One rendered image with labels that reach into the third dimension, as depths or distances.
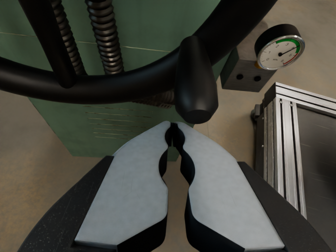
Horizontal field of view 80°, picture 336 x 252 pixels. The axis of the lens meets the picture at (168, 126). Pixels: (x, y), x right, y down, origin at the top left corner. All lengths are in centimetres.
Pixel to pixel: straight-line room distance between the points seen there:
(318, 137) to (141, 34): 81
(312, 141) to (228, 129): 35
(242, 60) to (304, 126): 65
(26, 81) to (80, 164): 73
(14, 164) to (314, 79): 168
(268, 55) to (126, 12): 22
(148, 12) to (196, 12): 7
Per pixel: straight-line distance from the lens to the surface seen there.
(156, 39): 38
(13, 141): 106
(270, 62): 36
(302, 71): 161
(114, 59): 24
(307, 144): 94
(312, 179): 89
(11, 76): 22
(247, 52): 40
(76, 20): 39
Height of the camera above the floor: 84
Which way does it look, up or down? 60 degrees down
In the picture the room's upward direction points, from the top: 15 degrees clockwise
